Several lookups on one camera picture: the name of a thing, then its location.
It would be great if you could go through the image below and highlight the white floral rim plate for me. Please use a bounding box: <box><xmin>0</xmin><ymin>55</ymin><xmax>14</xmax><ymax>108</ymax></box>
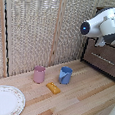
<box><xmin>0</xmin><ymin>84</ymin><xmax>28</xmax><ymax>115</ymax></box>

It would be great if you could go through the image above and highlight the silver drawer handle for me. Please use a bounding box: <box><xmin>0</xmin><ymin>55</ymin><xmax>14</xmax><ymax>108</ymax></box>
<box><xmin>89</xmin><ymin>51</ymin><xmax>115</xmax><ymax>66</ymax></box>

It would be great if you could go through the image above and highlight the pink plastic cup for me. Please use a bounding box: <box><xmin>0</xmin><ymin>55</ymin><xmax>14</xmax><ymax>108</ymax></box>
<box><xmin>32</xmin><ymin>64</ymin><xmax>48</xmax><ymax>85</ymax></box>

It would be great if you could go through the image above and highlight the dark brown drawer cabinet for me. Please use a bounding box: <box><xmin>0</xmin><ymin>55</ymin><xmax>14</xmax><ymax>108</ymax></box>
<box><xmin>79</xmin><ymin>5</ymin><xmax>115</xmax><ymax>81</ymax></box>

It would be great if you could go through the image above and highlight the blue plastic cup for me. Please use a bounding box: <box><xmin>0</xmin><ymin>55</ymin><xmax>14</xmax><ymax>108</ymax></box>
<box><xmin>58</xmin><ymin>66</ymin><xmax>74</xmax><ymax>86</ymax></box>

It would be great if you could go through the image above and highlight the wooden screen post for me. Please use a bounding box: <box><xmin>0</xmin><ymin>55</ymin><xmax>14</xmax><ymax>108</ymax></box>
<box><xmin>0</xmin><ymin>0</ymin><xmax>16</xmax><ymax>78</ymax></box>
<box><xmin>47</xmin><ymin>0</ymin><xmax>66</xmax><ymax>69</ymax></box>

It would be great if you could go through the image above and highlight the brown drawer with long handle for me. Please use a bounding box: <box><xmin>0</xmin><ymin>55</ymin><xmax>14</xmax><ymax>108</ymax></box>
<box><xmin>81</xmin><ymin>37</ymin><xmax>115</xmax><ymax>80</ymax></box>

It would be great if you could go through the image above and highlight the yellow toy block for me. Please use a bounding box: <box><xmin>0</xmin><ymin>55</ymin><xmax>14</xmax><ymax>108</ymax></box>
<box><xmin>44</xmin><ymin>81</ymin><xmax>63</xmax><ymax>96</ymax></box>

